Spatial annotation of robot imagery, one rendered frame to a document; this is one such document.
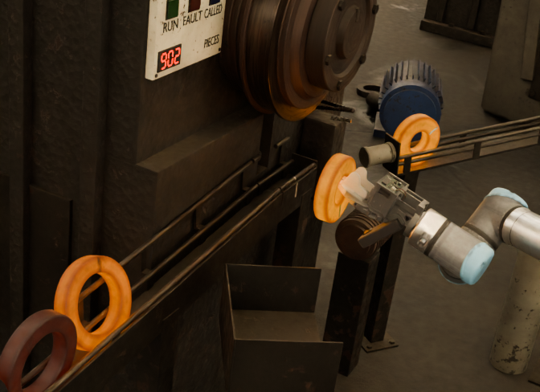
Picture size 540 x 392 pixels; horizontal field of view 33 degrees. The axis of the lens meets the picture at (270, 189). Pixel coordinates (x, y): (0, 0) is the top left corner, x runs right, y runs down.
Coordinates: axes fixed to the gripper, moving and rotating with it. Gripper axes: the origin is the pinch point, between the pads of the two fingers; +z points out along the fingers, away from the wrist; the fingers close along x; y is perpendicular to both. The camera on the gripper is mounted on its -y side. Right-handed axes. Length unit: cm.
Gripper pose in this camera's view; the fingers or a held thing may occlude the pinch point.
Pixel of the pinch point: (337, 181)
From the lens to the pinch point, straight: 204.4
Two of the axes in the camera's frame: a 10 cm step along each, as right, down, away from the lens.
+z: -8.0, -5.5, 2.5
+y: 3.6, -7.7, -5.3
